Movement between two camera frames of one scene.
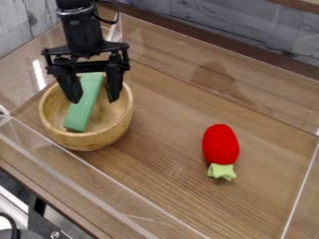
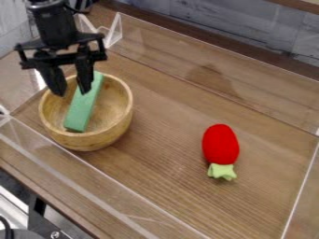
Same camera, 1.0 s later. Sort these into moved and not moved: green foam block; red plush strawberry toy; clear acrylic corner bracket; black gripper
Moved: black gripper
Not moved: clear acrylic corner bracket; red plush strawberry toy; green foam block
